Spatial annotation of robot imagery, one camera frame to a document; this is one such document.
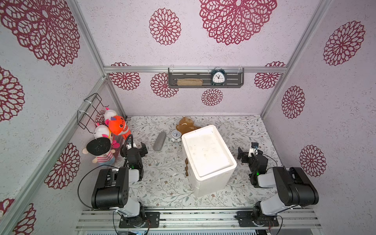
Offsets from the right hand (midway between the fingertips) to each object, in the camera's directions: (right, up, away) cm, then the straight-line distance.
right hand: (247, 146), depth 91 cm
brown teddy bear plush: (-39, +13, +12) cm, 43 cm away
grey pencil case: (-58, +2, +12) cm, 59 cm away
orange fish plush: (-80, +12, -2) cm, 81 cm away
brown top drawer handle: (-38, -5, -19) cm, 43 cm away
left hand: (-71, 0, +1) cm, 71 cm away
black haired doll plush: (-83, +2, -15) cm, 85 cm away
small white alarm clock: (-46, +6, +12) cm, 48 cm away
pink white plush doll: (-88, +9, -6) cm, 88 cm away
